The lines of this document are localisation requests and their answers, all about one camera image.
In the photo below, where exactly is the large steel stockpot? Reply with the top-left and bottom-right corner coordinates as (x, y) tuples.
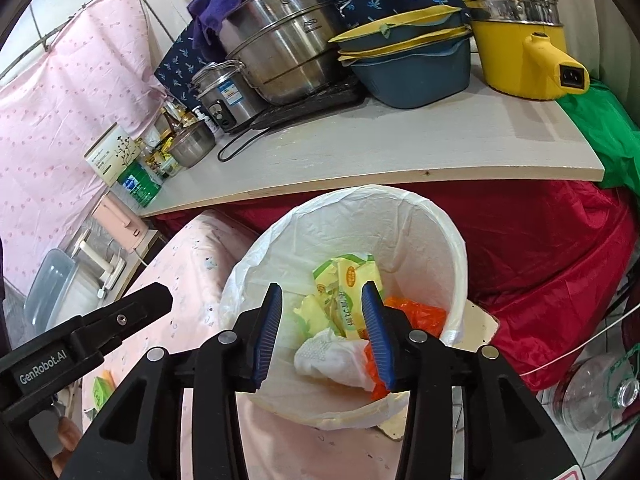
(217, 0), (351, 106)

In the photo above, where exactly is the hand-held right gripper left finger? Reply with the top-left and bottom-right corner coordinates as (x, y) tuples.
(72, 282), (284, 480)

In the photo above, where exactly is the green can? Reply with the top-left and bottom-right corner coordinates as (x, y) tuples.
(116, 160), (163, 208)

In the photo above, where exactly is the green plastic bag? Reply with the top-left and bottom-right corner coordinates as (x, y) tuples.
(555, 82), (640, 191)

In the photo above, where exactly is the white glass kettle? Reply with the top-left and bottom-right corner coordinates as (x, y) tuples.
(70, 230), (128, 293)

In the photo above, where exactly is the pink kettle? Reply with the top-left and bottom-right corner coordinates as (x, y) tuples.
(91, 195), (151, 253)

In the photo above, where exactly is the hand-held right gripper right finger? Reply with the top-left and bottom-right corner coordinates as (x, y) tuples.
(360, 281), (563, 480)

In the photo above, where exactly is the white lined trash bin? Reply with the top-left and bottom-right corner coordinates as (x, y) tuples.
(218, 185), (469, 431)

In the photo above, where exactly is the white pump bottle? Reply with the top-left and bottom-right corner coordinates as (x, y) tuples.
(194, 106), (217, 135)

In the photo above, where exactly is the steel rice cooker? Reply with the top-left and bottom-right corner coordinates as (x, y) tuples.
(191, 60), (266, 133)

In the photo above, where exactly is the yellow-green snack wrapper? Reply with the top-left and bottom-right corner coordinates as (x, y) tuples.
(312, 254), (383, 341)

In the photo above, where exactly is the blue basin yellow rim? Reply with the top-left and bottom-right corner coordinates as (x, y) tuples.
(337, 30), (473, 110)
(328, 4), (463, 53)

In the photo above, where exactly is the person's left hand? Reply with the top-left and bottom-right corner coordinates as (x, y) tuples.
(54, 416), (83, 478)

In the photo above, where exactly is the clear plastic bottle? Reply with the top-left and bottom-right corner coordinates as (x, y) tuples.
(552, 350), (640, 433)

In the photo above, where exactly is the small green box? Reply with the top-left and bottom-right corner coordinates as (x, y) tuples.
(92, 372), (116, 408)

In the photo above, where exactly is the white paper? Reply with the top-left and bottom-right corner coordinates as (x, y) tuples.
(294, 329), (376, 391)

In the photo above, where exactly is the white tea box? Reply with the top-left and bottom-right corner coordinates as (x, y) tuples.
(83, 122), (146, 183)

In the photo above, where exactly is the purple cloth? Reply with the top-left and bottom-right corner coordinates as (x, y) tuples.
(187, 0), (326, 61)

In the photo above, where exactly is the black power cable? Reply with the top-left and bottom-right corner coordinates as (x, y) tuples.
(216, 127), (273, 162)

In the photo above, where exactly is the orange plastic bag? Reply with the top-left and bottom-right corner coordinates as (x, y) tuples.
(362, 296), (447, 401)

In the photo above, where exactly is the yellow electric pot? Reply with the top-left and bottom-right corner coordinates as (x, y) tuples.
(460, 0), (591, 101)

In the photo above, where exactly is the small steel lidded pot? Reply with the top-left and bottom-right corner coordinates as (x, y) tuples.
(167, 120), (217, 168)

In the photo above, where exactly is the clear-lid dish container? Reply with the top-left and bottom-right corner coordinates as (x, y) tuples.
(22, 249), (81, 331)

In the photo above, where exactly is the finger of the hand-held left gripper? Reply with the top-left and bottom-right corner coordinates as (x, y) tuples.
(70, 282), (174, 361)

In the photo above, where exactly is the pink dotted curtain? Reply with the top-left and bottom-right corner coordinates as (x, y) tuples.
(0, 0), (168, 291)

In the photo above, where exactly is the black induction cooker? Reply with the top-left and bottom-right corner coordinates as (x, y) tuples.
(247, 77), (366, 133)

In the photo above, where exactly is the pink printed tablecloth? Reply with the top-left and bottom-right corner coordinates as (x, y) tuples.
(80, 210), (416, 480)

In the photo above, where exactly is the red cloth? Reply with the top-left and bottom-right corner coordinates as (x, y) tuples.
(152, 177), (638, 393)

